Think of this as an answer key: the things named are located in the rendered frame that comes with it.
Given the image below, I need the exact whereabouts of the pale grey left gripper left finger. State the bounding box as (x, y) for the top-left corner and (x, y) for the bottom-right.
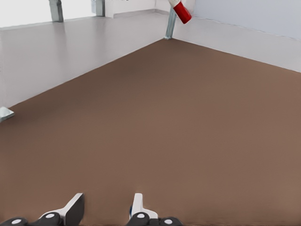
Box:
(30, 193), (85, 226)

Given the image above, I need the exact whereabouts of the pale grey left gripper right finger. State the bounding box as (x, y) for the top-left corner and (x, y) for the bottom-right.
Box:
(126, 193), (158, 226)

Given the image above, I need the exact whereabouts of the red and white cylinder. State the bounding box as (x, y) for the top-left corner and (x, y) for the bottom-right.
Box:
(168, 0), (192, 25)

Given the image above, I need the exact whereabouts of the silver frame post foot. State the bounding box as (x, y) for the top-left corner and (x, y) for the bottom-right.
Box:
(0, 106), (15, 123)

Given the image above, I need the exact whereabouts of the silver frame post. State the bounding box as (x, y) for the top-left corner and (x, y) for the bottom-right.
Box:
(48, 0), (64, 23)
(91, 0), (106, 17)
(165, 6), (177, 40)

